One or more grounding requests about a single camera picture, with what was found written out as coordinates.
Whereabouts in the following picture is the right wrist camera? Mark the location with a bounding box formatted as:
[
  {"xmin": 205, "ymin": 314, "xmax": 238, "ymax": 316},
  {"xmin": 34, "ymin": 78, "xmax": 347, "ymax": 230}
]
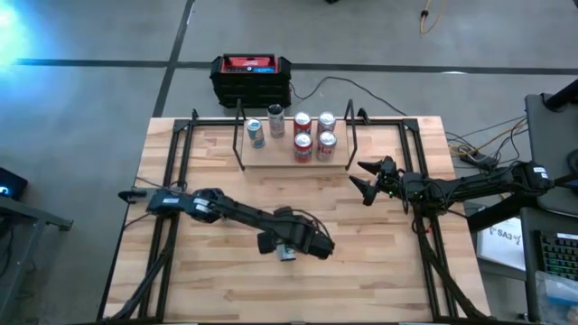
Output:
[{"xmin": 380, "ymin": 155, "xmax": 399, "ymax": 176}]

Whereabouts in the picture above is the black device blue light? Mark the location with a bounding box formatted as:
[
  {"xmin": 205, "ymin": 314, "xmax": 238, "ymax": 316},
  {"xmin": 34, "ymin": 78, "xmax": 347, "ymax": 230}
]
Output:
[{"xmin": 0, "ymin": 165, "xmax": 29, "ymax": 201}]

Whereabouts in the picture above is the yellow cable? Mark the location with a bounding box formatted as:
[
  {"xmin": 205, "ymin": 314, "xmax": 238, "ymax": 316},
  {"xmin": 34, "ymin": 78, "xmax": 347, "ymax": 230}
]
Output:
[
  {"xmin": 449, "ymin": 117, "xmax": 529, "ymax": 201},
  {"xmin": 419, "ymin": 0, "xmax": 448, "ymax": 35}
]

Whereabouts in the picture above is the white paper sheet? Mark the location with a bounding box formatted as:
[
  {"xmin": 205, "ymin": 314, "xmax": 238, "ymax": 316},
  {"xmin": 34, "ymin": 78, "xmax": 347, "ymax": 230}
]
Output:
[{"xmin": 477, "ymin": 218, "xmax": 527, "ymax": 272}]

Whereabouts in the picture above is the backlit keyboard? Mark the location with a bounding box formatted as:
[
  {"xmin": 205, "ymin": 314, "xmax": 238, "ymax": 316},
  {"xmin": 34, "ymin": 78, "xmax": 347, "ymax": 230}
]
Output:
[{"xmin": 536, "ymin": 230, "xmax": 578, "ymax": 282}]

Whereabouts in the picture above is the blue silver Red Bull can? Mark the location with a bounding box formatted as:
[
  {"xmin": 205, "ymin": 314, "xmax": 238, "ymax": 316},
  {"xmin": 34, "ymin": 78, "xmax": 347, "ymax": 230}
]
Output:
[{"xmin": 246, "ymin": 117, "xmax": 266, "ymax": 149}]

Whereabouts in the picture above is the black power strip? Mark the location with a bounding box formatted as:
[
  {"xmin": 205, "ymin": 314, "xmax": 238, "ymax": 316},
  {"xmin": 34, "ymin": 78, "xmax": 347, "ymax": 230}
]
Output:
[{"xmin": 460, "ymin": 151, "xmax": 500, "ymax": 172}]

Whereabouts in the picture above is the grey side table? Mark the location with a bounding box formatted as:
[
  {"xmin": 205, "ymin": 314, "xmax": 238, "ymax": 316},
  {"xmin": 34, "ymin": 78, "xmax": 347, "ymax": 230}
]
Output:
[{"xmin": 525, "ymin": 92, "xmax": 578, "ymax": 218}]

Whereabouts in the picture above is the black pole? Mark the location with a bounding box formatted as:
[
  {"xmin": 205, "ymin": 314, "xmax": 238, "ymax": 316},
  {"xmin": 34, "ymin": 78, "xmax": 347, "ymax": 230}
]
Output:
[{"xmin": 544, "ymin": 79, "xmax": 578, "ymax": 113}]

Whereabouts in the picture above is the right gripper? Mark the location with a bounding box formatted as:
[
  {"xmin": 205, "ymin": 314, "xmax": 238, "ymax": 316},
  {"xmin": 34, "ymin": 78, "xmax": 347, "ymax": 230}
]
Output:
[{"xmin": 348, "ymin": 158, "xmax": 413, "ymax": 208}]

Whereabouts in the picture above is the black aluminium table frame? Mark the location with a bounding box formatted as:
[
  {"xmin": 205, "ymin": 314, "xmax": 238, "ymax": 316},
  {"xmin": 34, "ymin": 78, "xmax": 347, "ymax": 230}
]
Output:
[{"xmin": 97, "ymin": 107, "xmax": 491, "ymax": 324}]

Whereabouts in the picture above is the black power cable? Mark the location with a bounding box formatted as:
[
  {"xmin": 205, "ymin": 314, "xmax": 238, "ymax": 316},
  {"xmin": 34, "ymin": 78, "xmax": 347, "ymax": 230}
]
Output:
[{"xmin": 288, "ymin": 75, "xmax": 410, "ymax": 117}]

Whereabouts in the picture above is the Celsius Peach Vibe can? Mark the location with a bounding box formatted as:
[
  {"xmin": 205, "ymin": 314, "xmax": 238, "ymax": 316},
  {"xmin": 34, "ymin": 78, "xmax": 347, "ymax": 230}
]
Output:
[
  {"xmin": 266, "ymin": 103, "xmax": 287, "ymax": 139},
  {"xmin": 276, "ymin": 243, "xmax": 298, "ymax": 263}
]

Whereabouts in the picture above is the grey metal stand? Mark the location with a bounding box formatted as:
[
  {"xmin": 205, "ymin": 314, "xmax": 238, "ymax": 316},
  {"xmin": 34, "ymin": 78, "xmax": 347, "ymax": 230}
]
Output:
[{"xmin": 0, "ymin": 194, "xmax": 74, "ymax": 324}]

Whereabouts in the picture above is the dark desk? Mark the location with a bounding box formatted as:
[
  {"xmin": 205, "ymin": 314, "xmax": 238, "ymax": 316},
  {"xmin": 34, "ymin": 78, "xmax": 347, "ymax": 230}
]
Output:
[{"xmin": 520, "ymin": 206, "xmax": 578, "ymax": 324}]

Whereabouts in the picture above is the clear plastic bag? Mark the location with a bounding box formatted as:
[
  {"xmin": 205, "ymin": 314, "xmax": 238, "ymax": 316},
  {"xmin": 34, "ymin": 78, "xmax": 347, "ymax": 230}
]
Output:
[{"xmin": 536, "ymin": 269, "xmax": 578, "ymax": 324}]

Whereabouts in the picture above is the wooden shelf black metal frame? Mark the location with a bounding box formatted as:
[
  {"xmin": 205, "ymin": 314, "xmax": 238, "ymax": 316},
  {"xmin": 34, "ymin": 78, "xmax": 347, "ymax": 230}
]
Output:
[{"xmin": 232, "ymin": 97, "xmax": 360, "ymax": 172}]

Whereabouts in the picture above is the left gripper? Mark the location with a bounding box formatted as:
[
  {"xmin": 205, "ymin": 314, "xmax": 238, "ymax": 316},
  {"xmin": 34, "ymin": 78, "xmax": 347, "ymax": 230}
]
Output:
[{"xmin": 256, "ymin": 216, "xmax": 337, "ymax": 261}]

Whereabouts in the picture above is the silver Diet Coke can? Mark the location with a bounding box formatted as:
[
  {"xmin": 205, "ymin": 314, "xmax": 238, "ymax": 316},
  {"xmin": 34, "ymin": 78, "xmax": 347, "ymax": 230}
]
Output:
[
  {"xmin": 315, "ymin": 130, "xmax": 339, "ymax": 163},
  {"xmin": 316, "ymin": 110, "xmax": 338, "ymax": 135}
]

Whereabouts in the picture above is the red soda can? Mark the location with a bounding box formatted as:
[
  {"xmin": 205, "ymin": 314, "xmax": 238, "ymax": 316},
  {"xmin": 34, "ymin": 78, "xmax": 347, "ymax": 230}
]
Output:
[{"xmin": 294, "ymin": 132, "xmax": 314, "ymax": 164}]

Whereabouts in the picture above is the Fanta strawberry can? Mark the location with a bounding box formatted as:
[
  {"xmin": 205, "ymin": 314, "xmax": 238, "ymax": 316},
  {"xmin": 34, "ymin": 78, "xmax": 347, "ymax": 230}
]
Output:
[{"xmin": 293, "ymin": 111, "xmax": 313, "ymax": 136}]

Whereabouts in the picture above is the red black power station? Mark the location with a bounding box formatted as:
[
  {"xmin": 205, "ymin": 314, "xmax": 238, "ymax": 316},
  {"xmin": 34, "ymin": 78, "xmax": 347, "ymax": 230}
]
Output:
[{"xmin": 210, "ymin": 52, "xmax": 294, "ymax": 109}]

